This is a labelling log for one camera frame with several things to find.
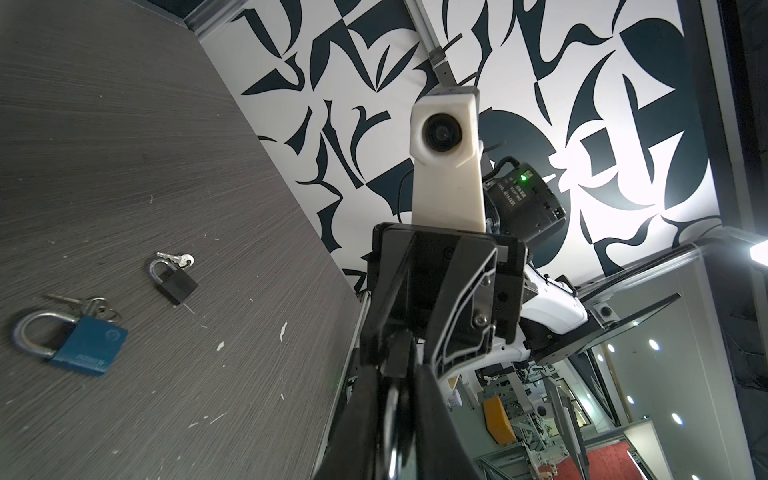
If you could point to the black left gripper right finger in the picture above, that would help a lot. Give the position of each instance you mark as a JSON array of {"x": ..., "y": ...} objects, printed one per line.
[{"x": 439, "y": 452}]

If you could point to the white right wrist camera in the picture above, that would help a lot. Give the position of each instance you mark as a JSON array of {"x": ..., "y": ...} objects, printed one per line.
[{"x": 446, "y": 150}]

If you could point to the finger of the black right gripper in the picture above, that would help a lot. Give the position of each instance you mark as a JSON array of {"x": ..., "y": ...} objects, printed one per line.
[
  {"x": 459, "y": 329},
  {"x": 395, "y": 258}
]

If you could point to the silver keys of blue padlock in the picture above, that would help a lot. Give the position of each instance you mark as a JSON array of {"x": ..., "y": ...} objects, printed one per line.
[{"x": 96, "y": 307}]

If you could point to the blue padlock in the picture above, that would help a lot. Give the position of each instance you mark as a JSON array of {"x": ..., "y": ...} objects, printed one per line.
[{"x": 91, "y": 347}]

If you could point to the black padlock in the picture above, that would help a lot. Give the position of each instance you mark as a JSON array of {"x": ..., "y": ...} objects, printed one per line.
[{"x": 396, "y": 424}]

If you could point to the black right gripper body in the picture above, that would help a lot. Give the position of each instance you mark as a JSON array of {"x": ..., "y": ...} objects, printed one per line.
[{"x": 432, "y": 250}]

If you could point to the small black padlock locked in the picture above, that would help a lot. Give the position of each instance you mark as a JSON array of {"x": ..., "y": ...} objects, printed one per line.
[{"x": 171, "y": 281}]

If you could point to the grey wall hook rail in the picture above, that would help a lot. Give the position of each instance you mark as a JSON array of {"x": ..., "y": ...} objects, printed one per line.
[{"x": 436, "y": 51}]

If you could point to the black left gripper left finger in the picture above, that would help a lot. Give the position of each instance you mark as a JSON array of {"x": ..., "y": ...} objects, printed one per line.
[{"x": 351, "y": 449}]

